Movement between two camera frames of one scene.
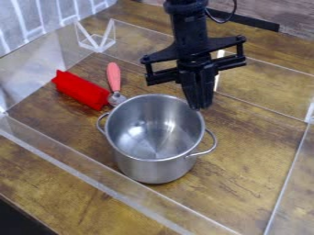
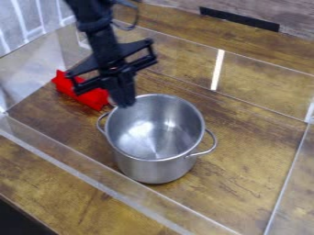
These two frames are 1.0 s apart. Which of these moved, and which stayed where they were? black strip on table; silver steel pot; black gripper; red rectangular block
Moved: black gripper
Stayed: silver steel pot; red rectangular block; black strip on table
